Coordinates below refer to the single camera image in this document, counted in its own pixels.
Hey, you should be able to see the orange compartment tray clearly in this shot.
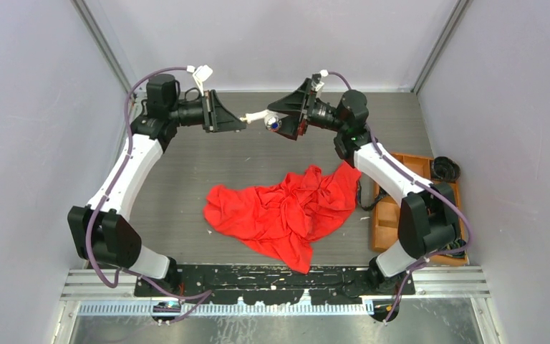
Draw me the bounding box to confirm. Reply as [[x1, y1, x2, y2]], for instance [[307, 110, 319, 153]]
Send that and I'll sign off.
[[370, 153, 469, 267]]

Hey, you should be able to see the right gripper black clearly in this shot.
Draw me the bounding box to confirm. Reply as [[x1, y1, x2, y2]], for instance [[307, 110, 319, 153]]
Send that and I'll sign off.
[[264, 79, 346, 141]]

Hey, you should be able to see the black coiled strap lower compartment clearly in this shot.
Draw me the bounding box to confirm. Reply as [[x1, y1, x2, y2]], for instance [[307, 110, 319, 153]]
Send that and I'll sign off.
[[440, 239, 468, 259]]

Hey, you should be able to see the white faucet with chrome head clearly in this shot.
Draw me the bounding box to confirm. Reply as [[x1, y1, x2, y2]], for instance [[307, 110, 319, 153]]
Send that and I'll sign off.
[[244, 110, 281, 132]]

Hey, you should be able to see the red cloth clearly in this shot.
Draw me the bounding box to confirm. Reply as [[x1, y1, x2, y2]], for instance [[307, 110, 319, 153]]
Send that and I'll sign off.
[[203, 162, 362, 274]]

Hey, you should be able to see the slotted cable duct grey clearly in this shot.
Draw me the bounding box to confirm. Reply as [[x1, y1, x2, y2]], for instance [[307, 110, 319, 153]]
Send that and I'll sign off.
[[78, 300, 374, 316]]

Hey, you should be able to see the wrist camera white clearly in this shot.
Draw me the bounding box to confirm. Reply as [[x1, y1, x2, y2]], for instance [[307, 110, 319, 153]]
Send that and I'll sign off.
[[310, 70, 329, 94], [186, 64, 213, 96]]

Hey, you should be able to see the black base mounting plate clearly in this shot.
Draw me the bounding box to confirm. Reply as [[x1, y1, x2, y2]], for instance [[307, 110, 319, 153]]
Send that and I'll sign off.
[[134, 264, 415, 305]]

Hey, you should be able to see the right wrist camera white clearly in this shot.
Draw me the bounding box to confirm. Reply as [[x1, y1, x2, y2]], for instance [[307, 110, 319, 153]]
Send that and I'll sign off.
[[310, 70, 329, 94]]

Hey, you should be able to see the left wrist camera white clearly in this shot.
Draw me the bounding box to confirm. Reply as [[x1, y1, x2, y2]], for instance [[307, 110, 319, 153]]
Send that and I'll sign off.
[[186, 64, 213, 96]]

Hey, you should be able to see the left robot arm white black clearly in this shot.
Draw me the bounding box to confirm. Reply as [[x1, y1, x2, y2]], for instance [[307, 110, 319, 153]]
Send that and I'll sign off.
[[67, 67, 246, 296]]

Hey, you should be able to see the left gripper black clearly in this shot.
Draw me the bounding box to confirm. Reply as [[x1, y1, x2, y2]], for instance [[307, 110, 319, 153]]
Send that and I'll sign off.
[[170, 90, 246, 134]]

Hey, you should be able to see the black coiled strap outside tray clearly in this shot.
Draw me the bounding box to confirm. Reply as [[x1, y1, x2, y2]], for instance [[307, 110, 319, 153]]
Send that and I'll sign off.
[[430, 156, 461, 183]]

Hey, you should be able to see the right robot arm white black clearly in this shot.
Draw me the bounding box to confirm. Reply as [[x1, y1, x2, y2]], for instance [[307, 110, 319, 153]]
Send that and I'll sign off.
[[267, 75, 461, 295]]

